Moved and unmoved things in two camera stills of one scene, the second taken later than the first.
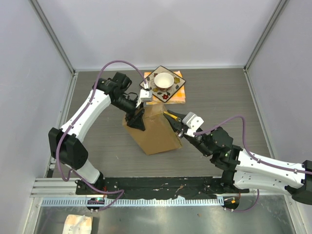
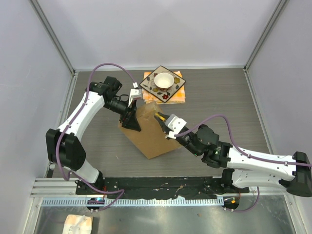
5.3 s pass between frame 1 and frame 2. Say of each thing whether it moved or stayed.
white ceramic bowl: stayed
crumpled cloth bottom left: stayed
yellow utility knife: moved
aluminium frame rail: stayed
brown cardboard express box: moved
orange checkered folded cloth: stayed
